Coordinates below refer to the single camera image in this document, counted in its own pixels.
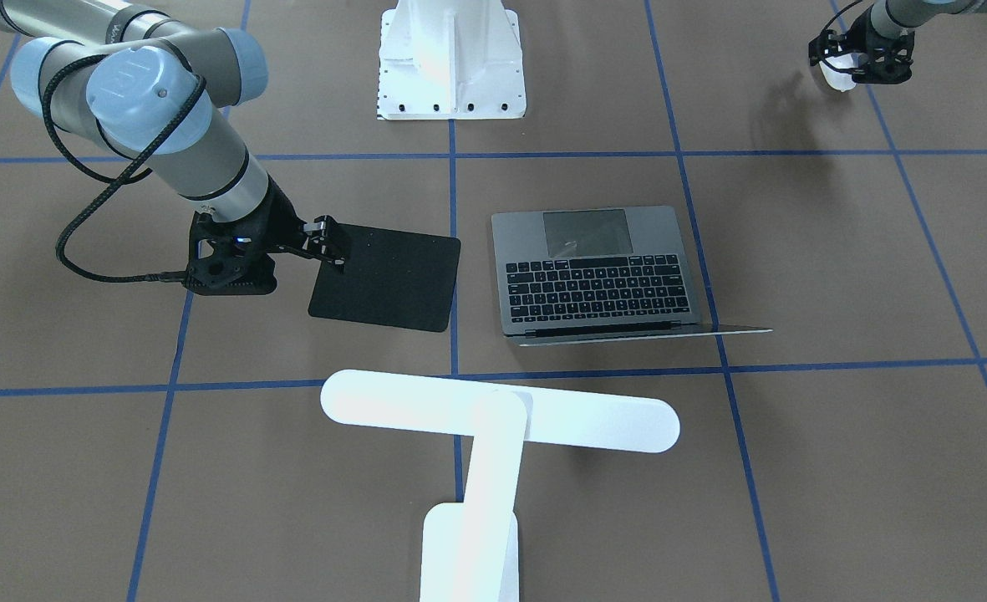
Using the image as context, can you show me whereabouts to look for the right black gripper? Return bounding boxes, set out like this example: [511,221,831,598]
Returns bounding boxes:
[183,180,349,296]

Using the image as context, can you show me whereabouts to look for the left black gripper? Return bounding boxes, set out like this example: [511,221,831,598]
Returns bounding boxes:
[807,13,916,84]

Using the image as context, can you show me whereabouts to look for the black mouse pad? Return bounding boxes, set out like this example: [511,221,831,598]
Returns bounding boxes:
[308,224,461,333]

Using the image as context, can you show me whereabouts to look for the grey laptop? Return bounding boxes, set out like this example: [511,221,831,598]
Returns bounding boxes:
[491,205,756,347]

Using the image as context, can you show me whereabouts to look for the white computer mouse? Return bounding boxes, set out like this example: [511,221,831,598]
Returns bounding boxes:
[819,53,863,92]

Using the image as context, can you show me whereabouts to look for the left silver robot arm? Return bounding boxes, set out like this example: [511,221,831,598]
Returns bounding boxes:
[807,1,987,91]

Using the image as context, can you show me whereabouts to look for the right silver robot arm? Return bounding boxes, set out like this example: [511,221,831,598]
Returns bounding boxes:
[0,1,349,296]

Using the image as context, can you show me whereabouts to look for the white desk lamp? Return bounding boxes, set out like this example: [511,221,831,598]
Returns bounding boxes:
[320,370,680,601]

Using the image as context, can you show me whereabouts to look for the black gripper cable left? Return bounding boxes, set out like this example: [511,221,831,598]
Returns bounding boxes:
[819,0,870,51]

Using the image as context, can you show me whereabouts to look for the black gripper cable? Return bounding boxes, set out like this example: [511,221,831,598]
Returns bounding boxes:
[40,50,210,285]
[819,0,870,51]

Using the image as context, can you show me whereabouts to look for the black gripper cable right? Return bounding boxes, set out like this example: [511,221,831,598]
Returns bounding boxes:
[40,50,210,285]

